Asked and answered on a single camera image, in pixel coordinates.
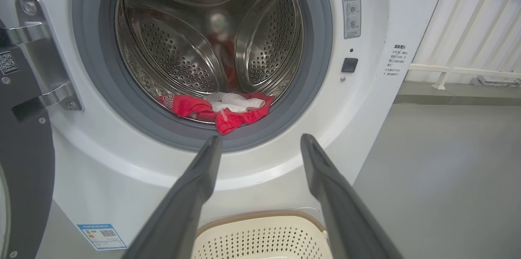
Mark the cream perforated laundry basket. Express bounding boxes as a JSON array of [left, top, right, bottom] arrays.
[[191, 210, 332, 259]]

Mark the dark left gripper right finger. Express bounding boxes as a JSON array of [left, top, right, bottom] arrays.
[[300, 133, 404, 259]]

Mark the stainless steel washing machine drum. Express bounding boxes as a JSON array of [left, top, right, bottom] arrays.
[[115, 0, 304, 123]]

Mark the QR code label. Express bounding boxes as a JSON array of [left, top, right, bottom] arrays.
[[0, 50, 20, 75]]

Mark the dark washing machine door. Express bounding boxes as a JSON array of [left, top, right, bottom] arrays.
[[0, 19, 55, 259]]

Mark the white front-load washing machine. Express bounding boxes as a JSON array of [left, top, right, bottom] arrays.
[[0, 0, 452, 251]]

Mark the metal door hinge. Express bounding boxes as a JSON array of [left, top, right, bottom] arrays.
[[0, 0, 83, 112]]

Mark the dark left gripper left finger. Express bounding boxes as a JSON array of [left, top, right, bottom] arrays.
[[122, 135, 223, 259]]

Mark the white railing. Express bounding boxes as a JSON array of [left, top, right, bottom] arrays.
[[407, 0, 521, 90]]

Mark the printed black text label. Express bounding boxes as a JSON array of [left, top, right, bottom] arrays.
[[385, 44, 407, 77]]

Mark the grey warning sticker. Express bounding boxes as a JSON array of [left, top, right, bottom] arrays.
[[339, 0, 362, 40]]

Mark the red Bulls 23 jersey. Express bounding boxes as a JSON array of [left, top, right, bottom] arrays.
[[157, 93, 216, 123]]

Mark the red and white garment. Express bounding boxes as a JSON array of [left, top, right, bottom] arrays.
[[204, 91, 275, 135]]

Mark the blue energy label sticker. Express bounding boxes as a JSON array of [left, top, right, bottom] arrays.
[[77, 224, 127, 250]]

